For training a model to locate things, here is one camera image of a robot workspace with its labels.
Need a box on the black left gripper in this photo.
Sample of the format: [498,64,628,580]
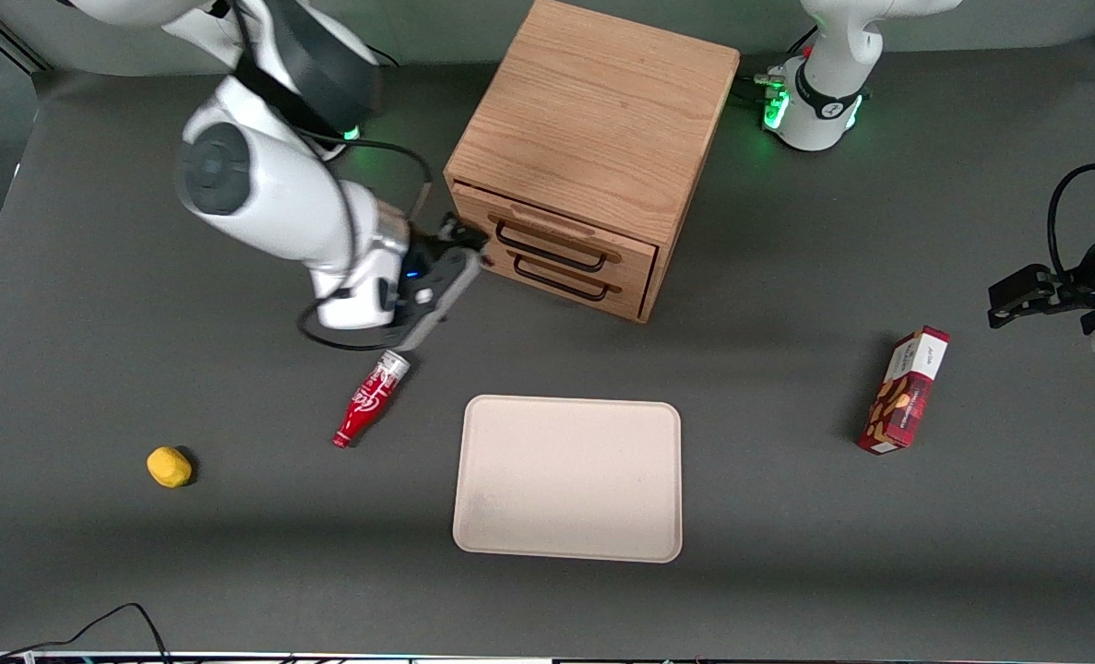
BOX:
[987,221,1095,329]

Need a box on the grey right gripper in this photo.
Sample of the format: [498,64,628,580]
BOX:
[383,214,493,353]

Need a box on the wooden drawer with black handle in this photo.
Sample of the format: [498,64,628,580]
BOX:
[452,181,661,289]
[473,235,656,322]

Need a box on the wooden drawer cabinet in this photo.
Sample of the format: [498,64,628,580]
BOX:
[444,0,742,324]

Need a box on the red snack box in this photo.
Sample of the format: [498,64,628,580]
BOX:
[857,326,952,456]

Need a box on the red plastic bottle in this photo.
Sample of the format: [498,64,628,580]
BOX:
[332,350,411,450]

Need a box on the beige plastic tray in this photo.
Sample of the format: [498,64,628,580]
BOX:
[452,395,684,564]

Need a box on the yellow lemon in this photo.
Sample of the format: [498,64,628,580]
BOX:
[147,446,194,489]

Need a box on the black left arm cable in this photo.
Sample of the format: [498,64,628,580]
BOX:
[1047,163,1095,278]

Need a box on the black floor cable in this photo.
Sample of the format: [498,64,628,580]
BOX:
[0,602,174,664]

